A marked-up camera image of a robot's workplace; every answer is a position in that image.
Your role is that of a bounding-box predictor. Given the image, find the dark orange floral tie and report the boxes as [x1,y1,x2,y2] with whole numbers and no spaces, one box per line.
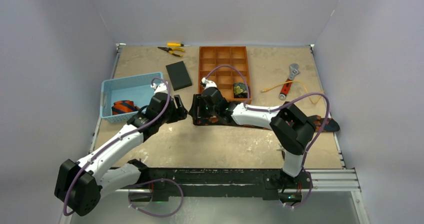
[192,111,341,133]

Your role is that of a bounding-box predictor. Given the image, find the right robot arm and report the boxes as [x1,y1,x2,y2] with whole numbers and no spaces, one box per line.
[188,87,316,188]

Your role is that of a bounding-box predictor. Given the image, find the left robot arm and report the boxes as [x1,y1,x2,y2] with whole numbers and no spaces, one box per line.
[54,91,188,216]

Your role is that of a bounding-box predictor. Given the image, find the light blue plastic basket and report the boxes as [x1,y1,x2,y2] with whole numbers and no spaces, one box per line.
[100,72,163,123]

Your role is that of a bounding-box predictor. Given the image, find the rolled yellow floral tie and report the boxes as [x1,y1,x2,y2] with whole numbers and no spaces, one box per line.
[232,82,250,99]

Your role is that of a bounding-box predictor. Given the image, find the black foam block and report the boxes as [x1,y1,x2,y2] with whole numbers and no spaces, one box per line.
[165,61,193,91]

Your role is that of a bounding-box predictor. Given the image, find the orange navy striped tie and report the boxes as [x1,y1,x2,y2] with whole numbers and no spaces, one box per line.
[111,100,140,115]

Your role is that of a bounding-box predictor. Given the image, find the orange wooden compartment tray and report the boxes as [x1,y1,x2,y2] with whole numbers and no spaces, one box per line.
[198,46,252,103]

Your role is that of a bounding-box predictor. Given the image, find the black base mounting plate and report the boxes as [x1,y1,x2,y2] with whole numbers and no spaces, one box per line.
[133,167,312,202]

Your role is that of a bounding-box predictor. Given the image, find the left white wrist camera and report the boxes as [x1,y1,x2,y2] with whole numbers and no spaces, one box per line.
[150,81,169,95]

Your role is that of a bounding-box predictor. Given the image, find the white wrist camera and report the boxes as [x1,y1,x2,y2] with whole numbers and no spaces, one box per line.
[200,77,217,90]
[150,81,169,95]

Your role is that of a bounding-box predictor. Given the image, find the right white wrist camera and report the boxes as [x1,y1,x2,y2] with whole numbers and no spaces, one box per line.
[200,77,217,90]

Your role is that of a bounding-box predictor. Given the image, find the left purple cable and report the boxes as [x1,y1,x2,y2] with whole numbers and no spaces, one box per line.
[62,77,185,218]

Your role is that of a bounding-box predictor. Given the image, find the purple cable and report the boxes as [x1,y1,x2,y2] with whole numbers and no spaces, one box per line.
[62,77,185,218]
[205,64,331,210]

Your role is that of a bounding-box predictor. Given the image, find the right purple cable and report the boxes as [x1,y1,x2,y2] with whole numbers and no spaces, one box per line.
[205,64,331,210]

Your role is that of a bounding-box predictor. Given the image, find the yellow cable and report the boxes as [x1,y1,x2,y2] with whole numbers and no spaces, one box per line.
[260,80,327,105]

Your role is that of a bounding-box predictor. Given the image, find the yellow handled pliers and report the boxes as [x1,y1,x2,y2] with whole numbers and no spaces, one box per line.
[157,46,186,58]

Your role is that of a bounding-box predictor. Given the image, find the yellow handled screwdriver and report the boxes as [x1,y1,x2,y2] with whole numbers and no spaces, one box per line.
[167,42,190,47]

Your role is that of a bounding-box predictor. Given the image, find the black handled pliers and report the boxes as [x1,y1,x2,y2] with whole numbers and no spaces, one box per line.
[276,145,286,160]

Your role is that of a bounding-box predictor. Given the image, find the red handled adjustable wrench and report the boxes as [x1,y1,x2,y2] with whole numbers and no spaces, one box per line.
[278,63,300,100]

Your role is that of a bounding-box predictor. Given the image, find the aluminium frame rail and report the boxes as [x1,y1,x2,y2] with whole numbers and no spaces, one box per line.
[120,169,360,193]

